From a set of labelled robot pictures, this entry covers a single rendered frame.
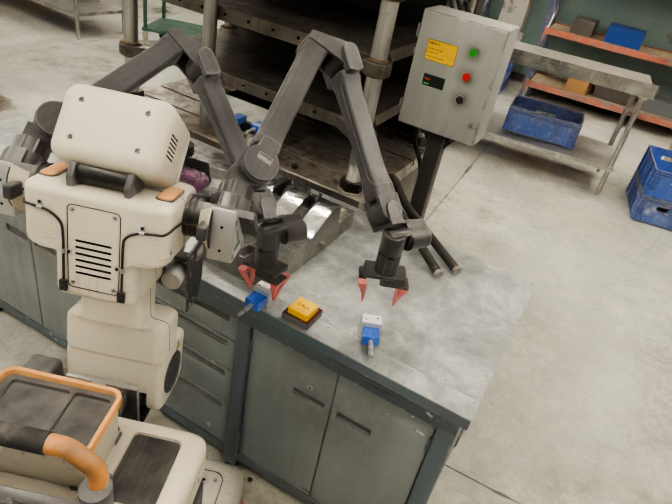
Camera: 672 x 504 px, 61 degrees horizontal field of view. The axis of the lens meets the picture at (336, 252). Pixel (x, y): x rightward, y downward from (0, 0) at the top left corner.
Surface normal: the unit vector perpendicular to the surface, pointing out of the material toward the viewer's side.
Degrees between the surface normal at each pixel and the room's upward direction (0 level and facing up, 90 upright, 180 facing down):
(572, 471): 0
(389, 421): 90
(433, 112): 90
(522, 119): 92
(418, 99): 90
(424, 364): 0
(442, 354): 0
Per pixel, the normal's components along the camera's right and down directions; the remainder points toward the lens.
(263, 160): 0.49, -0.21
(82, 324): -0.11, 0.41
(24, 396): 0.17, -0.82
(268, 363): -0.49, 0.41
